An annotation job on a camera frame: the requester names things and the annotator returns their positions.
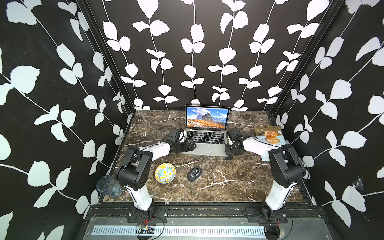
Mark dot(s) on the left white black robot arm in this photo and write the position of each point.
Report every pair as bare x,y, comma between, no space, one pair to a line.
134,170

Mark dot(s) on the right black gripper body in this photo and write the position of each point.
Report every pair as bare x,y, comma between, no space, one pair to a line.
231,149

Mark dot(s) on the black wireless mouse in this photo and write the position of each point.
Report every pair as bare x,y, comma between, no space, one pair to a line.
194,174

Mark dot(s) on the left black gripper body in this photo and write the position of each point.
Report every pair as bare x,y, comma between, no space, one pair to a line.
181,146

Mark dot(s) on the clear plastic cup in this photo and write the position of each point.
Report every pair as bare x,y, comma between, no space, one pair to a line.
109,186

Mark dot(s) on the yellow blue patterned bowl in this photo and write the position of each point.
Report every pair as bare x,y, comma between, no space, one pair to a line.
165,173

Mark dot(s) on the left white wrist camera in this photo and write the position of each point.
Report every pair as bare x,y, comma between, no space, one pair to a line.
181,135

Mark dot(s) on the light blue chips bag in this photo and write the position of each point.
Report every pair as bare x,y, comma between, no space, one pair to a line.
271,135

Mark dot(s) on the white perforated cable strip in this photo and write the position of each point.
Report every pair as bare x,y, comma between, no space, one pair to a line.
182,231

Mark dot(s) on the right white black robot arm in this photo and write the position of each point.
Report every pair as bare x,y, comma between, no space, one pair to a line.
286,166

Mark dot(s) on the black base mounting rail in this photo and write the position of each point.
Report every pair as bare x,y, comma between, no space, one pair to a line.
163,212

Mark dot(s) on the silver laptop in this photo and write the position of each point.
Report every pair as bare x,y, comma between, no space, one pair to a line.
206,127

